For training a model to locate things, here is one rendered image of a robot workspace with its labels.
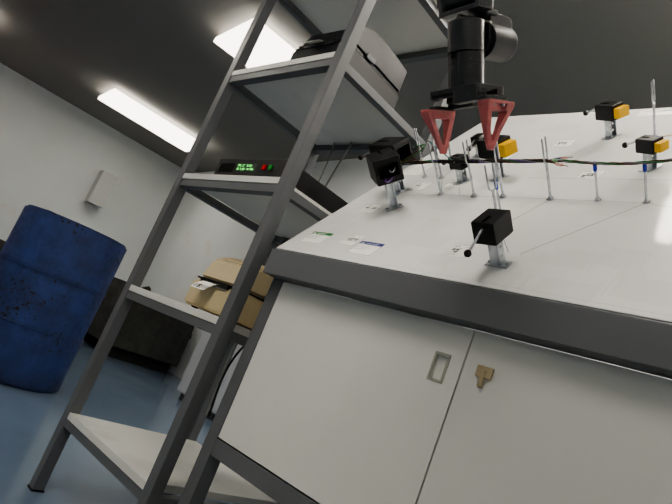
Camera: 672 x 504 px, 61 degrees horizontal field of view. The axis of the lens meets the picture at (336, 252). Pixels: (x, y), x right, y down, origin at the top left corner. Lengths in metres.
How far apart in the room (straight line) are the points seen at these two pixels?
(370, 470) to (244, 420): 0.38
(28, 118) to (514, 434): 7.96
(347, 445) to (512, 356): 0.36
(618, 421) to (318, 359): 0.60
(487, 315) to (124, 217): 7.93
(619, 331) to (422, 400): 0.36
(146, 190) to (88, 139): 1.03
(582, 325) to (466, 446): 0.27
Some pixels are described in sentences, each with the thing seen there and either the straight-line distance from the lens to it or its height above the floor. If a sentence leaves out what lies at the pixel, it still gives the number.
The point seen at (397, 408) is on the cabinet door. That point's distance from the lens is 1.10.
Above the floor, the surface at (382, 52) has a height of 1.61.
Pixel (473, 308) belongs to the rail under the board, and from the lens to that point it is 1.02.
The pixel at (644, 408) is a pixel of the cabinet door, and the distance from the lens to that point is 0.93.
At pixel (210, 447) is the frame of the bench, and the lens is 1.43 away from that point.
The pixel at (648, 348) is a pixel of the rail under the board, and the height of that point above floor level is 0.82.
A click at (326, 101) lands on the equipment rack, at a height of 1.30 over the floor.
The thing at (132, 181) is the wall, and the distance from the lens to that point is 8.75.
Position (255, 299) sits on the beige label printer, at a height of 0.74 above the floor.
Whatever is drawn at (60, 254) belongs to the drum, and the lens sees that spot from 3.23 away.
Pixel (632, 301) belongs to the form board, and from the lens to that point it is 0.96.
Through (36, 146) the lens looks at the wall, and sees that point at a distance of 8.48.
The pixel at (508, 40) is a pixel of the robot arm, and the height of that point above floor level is 1.23.
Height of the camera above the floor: 0.63
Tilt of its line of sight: 12 degrees up
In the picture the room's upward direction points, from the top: 22 degrees clockwise
